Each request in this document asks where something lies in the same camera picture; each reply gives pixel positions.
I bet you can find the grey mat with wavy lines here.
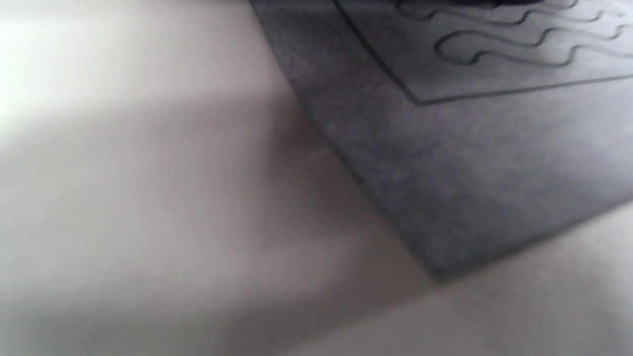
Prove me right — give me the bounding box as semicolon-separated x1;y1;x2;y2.
249;0;633;282

